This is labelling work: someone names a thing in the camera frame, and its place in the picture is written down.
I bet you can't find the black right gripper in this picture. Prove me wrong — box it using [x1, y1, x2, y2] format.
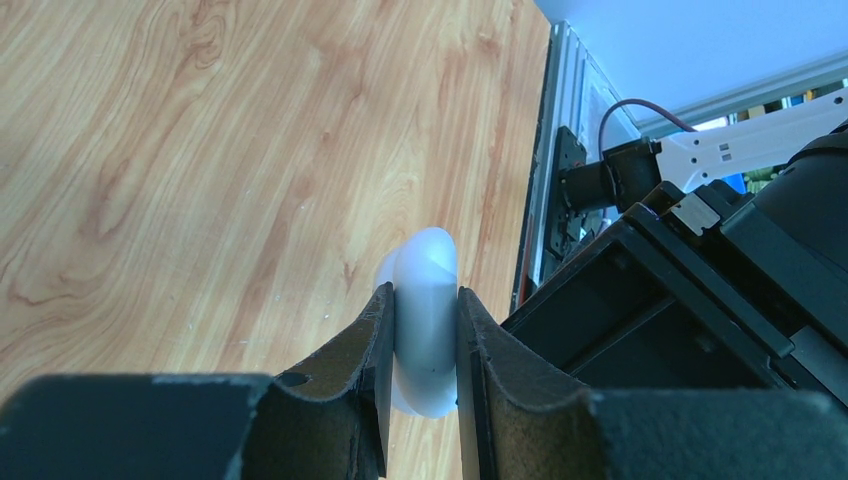
[503, 182, 847, 391]

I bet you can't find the white earbud charging case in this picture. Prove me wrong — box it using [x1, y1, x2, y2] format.
[374, 227, 458, 419]

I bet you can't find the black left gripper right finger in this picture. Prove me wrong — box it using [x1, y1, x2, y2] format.
[456, 287, 847, 479]

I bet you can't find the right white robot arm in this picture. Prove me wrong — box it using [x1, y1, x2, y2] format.
[503, 89, 847, 401]

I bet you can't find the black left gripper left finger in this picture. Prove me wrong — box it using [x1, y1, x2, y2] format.
[1, 284, 394, 479]

